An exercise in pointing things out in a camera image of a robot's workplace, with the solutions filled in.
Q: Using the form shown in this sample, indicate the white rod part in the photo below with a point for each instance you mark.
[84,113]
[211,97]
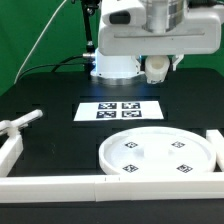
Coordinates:
[11,127]

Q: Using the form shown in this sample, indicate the black camera stand pole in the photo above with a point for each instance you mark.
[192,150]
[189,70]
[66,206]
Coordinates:
[89,7]

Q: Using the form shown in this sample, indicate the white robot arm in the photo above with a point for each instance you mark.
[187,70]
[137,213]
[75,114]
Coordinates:
[121,68]

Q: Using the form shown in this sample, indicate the white front frame bar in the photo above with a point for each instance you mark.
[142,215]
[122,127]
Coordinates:
[98,188]

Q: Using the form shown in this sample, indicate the white left frame bar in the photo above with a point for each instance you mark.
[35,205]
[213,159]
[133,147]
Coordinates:
[9,153]

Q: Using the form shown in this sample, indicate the white round table top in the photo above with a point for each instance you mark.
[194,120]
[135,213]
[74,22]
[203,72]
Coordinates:
[156,151]

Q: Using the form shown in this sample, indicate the white paper marker sheet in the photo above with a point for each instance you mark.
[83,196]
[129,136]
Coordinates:
[129,110]

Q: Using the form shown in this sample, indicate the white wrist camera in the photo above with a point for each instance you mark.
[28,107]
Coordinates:
[123,12]

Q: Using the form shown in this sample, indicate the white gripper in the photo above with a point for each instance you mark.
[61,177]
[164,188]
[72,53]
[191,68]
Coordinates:
[168,31]

